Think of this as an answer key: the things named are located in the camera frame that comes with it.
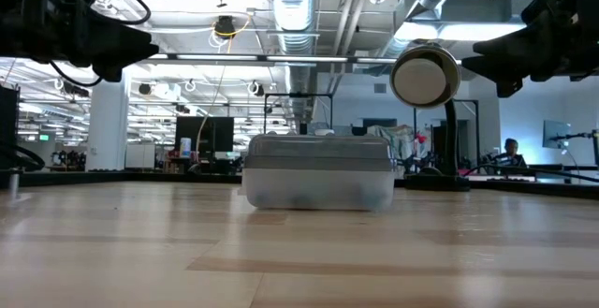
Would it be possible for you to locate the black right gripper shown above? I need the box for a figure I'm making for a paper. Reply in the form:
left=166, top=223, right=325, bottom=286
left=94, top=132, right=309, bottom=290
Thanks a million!
left=460, top=0, right=599, bottom=99

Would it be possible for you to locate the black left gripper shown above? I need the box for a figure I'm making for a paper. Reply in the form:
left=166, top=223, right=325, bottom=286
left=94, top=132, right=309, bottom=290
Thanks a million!
left=0, top=0, right=161, bottom=83

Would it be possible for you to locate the clear plastic pen box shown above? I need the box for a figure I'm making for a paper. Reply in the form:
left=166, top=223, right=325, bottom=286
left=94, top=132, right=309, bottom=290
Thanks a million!
left=242, top=133, right=395, bottom=171

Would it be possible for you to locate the clear plastic supply box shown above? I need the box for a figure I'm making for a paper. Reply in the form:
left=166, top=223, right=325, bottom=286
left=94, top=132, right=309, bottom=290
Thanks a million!
left=241, top=167, right=397, bottom=212

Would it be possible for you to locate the monitor on black arm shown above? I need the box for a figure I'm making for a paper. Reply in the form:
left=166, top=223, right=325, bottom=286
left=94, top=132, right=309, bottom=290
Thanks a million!
left=542, top=120, right=573, bottom=150

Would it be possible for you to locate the black desk lamp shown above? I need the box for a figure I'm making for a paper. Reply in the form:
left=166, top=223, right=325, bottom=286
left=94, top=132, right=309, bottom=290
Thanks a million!
left=388, top=43, right=473, bottom=192

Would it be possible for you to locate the person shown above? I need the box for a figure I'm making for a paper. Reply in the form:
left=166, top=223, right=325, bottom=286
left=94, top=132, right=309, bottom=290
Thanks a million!
left=495, top=138, right=529, bottom=169

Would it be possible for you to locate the long ceiling light strip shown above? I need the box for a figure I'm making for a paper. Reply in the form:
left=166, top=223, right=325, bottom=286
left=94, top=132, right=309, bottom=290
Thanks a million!
left=139, top=52, right=399, bottom=64

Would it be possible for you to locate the white cabinet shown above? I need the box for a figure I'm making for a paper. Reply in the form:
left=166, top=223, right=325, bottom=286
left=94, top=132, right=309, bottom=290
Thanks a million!
left=124, top=142, right=156, bottom=169

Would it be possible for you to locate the black computer monitor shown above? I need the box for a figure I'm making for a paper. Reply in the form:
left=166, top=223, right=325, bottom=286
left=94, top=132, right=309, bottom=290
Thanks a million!
left=175, top=115, right=235, bottom=159

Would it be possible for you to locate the dark cabinet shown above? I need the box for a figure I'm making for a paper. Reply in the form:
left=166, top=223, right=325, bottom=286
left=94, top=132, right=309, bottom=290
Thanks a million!
left=0, top=85, right=21, bottom=171

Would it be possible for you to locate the pale draped cloth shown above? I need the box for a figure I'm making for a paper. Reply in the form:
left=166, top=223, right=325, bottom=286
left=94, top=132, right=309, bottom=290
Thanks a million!
left=373, top=125, right=416, bottom=178

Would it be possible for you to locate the black ceiling camera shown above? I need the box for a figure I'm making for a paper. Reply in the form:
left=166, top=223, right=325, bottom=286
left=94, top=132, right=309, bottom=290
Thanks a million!
left=213, top=15, right=238, bottom=41

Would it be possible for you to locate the grey metal post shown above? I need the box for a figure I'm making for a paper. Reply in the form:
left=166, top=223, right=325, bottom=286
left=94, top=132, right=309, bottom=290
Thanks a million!
left=7, top=171, right=21, bottom=199

